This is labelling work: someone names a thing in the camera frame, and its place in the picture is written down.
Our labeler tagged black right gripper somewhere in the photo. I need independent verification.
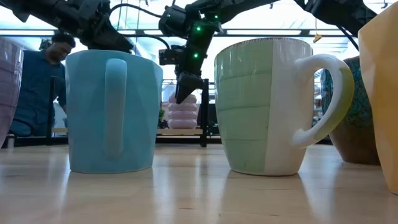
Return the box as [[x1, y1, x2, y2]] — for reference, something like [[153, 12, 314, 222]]
[[175, 21, 223, 105]]

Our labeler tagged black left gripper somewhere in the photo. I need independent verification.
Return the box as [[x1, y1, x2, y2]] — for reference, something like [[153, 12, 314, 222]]
[[67, 0, 134, 53]]

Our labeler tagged ribbed lilac mug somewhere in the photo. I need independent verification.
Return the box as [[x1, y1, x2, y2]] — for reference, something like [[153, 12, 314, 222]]
[[167, 93, 199, 130]]

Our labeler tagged green and white mug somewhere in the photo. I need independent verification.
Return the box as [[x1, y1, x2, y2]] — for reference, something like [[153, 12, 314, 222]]
[[213, 37, 355, 177]]

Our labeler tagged light blue faceted mug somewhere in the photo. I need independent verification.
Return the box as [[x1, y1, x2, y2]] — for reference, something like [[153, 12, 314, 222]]
[[65, 49, 164, 174]]

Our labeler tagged plain lilac mug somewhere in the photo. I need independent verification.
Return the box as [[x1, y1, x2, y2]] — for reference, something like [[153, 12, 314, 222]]
[[0, 36, 25, 149]]

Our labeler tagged teal and brown glazed mug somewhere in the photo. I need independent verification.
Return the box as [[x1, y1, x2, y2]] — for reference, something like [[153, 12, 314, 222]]
[[320, 55, 381, 166]]

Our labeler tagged yellow faceted mug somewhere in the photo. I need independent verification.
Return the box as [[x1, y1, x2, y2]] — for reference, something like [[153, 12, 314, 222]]
[[357, 1, 398, 196]]

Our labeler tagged person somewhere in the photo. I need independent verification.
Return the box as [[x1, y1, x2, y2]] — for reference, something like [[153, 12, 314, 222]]
[[9, 32, 77, 138]]

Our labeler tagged black overhead beam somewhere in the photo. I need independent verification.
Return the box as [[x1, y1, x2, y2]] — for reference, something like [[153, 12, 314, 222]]
[[0, 29, 336, 37]]

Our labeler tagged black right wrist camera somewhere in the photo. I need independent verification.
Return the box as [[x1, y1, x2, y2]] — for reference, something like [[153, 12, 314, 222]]
[[158, 45, 185, 67]]

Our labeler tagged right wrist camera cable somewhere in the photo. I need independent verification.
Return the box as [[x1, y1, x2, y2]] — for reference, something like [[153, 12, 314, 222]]
[[108, 2, 171, 50]]

